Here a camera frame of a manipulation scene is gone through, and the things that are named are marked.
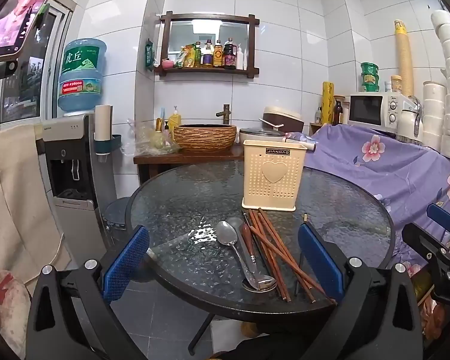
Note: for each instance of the red patterned cushion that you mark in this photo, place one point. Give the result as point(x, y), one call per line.
point(5, 303)

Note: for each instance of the small clear bottle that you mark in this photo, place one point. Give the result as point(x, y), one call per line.
point(318, 115)

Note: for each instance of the wooden counter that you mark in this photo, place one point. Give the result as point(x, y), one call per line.
point(165, 159)

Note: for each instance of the yellow soap dispenser bottle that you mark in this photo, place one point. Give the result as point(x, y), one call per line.
point(174, 120)

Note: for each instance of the brass faucet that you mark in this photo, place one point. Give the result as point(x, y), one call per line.
point(225, 112)

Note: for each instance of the green bottle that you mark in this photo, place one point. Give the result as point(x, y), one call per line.
point(198, 55)

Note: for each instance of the yellow oil bottle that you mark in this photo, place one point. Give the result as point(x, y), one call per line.
point(218, 56)

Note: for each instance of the small white jar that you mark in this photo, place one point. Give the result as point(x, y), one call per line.
point(387, 87)

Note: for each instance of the purple label bottle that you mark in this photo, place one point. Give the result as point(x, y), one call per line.
point(208, 55)

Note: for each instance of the yellow roll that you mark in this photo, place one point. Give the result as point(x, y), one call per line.
point(328, 103)

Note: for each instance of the group of brown chopsticks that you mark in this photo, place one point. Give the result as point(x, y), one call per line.
point(273, 249)

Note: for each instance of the green hanging packet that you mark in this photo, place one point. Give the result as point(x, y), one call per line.
point(149, 55)

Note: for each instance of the tall paper cup stack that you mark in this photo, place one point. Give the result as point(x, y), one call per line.
point(404, 60)

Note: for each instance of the grey water dispenser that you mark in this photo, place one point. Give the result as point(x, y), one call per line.
point(65, 157)

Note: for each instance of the brown white rice cooker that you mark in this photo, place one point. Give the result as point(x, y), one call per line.
point(283, 118)

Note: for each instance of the grey round stool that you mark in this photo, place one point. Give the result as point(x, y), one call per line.
point(116, 215)

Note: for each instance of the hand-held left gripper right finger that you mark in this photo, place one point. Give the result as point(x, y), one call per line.
point(320, 264)

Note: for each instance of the brown glass bottle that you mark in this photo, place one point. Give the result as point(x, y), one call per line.
point(339, 112)

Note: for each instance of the blue toothbrush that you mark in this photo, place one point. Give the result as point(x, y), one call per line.
point(163, 118)

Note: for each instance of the colourful plastic bags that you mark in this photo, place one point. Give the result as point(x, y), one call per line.
point(427, 300)

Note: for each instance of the small pink jar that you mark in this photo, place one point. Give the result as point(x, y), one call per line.
point(167, 64)

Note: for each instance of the teal cup holder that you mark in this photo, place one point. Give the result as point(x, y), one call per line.
point(110, 146)

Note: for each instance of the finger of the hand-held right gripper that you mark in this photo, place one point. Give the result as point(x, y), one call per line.
point(440, 215)
point(423, 245)

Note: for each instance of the white microwave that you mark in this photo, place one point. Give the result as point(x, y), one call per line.
point(375, 109)

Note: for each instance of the blue water jug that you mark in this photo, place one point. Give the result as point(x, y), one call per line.
point(81, 78)

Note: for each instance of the wooden framed mirror shelf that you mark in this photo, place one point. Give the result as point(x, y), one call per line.
point(210, 73)

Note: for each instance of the dark soy sauce bottle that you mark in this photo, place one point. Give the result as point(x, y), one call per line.
point(229, 57)

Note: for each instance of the beige plastic utensil holder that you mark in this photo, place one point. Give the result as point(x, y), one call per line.
point(273, 180)

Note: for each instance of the metal spoon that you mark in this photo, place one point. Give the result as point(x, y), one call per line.
point(227, 233)

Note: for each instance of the yellow green snack packet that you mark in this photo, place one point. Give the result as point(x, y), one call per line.
point(185, 57)

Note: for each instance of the smartphone showing video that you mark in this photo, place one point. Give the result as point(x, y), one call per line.
point(18, 11)

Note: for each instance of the black table leg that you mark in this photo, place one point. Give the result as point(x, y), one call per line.
point(200, 332)

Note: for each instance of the beige cloth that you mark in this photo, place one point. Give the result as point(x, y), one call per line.
point(15, 195)

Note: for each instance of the clear plastic bag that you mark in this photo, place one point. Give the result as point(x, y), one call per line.
point(150, 138)

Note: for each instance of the white paper cup tube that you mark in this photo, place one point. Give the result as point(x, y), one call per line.
point(103, 127)

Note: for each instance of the window with white frame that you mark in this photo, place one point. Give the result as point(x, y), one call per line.
point(37, 63)

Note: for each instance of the jar with beige lid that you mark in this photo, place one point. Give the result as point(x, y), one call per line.
point(396, 83)

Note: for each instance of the white thermos jug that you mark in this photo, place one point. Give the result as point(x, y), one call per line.
point(408, 122)

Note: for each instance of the white squeeze bottle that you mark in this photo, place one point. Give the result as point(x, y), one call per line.
point(239, 59)
point(245, 62)

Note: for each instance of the purple floral cloth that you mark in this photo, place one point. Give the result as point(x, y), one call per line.
point(378, 172)

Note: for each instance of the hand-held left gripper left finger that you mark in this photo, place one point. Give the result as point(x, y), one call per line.
point(125, 266)

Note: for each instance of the woven wash basin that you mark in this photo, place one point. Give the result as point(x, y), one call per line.
point(204, 138)

